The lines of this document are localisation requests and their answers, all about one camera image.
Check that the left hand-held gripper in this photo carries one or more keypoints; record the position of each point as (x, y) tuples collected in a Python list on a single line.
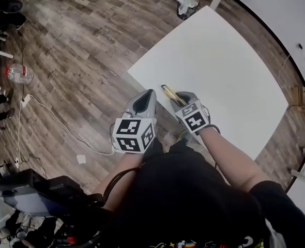
[(128, 134)]

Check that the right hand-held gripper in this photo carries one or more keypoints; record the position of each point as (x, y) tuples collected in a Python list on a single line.
[(194, 121)]

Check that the yellow black utility knife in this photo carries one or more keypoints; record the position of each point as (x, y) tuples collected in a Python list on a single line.
[(168, 90)]

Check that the person's left forearm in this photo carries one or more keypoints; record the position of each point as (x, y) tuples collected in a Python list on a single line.
[(121, 174)]

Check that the person's right forearm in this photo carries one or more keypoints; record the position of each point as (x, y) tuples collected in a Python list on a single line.
[(227, 159)]

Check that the person's yellow grey shoe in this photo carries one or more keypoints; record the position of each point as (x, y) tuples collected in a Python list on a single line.
[(184, 136)]

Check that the white paper scrap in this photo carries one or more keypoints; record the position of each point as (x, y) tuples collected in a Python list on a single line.
[(81, 159)]

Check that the person's black shirt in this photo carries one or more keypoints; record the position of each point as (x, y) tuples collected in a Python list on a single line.
[(188, 203)]

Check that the black equipment case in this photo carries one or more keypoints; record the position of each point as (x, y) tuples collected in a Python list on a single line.
[(38, 190)]

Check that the white power adapter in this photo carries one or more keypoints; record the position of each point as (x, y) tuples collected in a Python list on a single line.
[(26, 100)]

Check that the wooden box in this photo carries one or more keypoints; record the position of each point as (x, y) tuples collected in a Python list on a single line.
[(300, 98)]

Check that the black trash bin with bag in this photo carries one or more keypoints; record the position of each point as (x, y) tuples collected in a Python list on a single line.
[(187, 5)]

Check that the clear plastic water bottle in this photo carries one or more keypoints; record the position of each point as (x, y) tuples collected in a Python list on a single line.
[(19, 74)]

